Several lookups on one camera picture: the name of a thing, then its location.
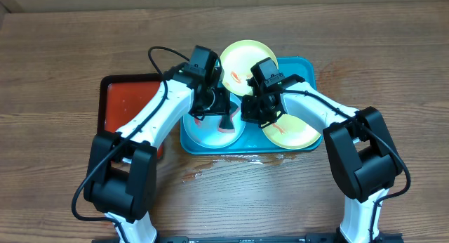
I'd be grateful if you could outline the light blue plate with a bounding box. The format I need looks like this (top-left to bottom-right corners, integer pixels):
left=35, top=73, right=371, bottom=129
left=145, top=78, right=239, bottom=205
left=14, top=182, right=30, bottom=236
left=181, top=93, right=246, bottom=149

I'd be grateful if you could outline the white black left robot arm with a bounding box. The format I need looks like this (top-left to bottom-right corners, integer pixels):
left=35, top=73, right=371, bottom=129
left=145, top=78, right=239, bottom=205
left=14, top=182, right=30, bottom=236
left=74, top=72, right=222, bottom=242

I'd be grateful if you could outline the orange green sponge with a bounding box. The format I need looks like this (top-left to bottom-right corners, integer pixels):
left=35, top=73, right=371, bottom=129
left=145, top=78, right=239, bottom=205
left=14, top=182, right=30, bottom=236
left=217, top=103, right=240, bottom=133

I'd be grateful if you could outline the red black sponge tray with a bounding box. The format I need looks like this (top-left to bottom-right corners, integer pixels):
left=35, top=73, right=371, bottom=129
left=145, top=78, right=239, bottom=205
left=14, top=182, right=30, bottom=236
left=97, top=73, right=166, bottom=160

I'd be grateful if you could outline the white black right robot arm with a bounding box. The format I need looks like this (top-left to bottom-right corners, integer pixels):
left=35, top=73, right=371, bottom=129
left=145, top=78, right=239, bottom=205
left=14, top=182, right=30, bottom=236
left=242, top=74, right=410, bottom=242

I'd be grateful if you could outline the teal plastic tray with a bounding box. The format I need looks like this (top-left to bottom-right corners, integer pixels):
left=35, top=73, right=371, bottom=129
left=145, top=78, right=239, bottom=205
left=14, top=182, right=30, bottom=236
left=180, top=56, right=323, bottom=155

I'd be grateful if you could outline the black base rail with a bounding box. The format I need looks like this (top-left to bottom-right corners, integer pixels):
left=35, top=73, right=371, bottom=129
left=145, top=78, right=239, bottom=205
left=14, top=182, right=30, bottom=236
left=91, top=232, right=404, bottom=243

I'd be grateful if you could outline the yellow plate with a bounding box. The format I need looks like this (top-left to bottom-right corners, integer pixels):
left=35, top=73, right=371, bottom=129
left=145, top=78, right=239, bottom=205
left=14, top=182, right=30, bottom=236
left=220, top=40, right=279, bottom=97
left=262, top=114, right=321, bottom=150

